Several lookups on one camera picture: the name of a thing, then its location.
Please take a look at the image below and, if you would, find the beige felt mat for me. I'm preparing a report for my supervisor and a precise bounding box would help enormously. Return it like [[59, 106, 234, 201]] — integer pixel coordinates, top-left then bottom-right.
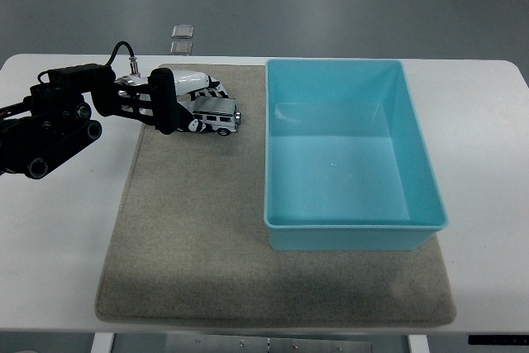
[[94, 63, 457, 327]]

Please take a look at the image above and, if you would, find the grey metal plate with screws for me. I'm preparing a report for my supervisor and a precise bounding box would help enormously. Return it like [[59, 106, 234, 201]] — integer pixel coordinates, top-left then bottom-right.
[[164, 334, 374, 353]]

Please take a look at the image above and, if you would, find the white table leg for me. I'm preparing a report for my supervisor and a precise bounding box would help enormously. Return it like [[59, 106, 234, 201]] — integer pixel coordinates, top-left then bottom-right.
[[406, 334, 431, 353], [89, 332, 116, 353]]

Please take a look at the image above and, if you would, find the blue plastic box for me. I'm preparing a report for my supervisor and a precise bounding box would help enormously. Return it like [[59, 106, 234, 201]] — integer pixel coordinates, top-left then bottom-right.
[[263, 58, 450, 252]]

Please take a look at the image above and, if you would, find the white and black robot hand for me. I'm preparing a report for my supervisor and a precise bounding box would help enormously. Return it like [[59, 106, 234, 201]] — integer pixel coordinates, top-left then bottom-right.
[[142, 66, 232, 136]]

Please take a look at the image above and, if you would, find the white toy car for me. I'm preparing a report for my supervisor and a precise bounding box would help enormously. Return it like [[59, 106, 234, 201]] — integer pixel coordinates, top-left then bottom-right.
[[188, 95, 243, 137]]

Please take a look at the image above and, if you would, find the black table control panel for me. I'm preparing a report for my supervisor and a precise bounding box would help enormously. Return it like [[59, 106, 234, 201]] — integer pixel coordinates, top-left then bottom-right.
[[467, 333, 529, 346]]

